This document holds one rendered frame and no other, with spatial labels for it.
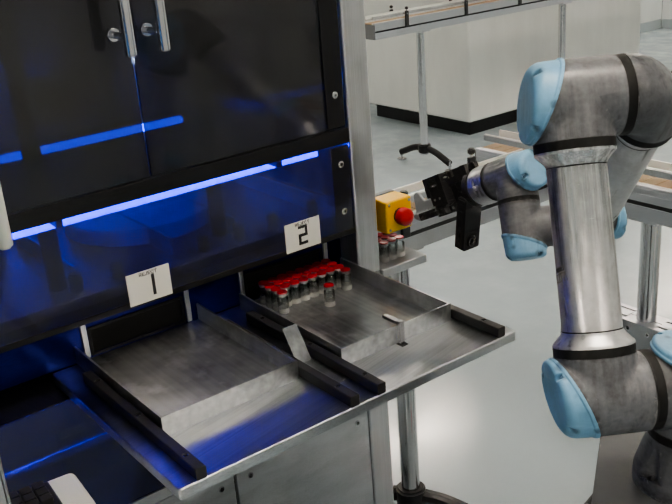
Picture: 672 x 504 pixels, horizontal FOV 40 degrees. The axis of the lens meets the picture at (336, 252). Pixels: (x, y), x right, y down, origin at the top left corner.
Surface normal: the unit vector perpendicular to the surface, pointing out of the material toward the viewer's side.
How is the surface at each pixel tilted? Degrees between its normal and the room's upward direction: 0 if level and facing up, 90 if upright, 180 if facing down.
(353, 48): 90
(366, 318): 0
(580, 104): 71
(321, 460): 90
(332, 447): 90
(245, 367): 0
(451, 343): 0
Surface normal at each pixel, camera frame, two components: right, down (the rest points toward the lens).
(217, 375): -0.07, -0.93
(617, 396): 0.07, 0.00
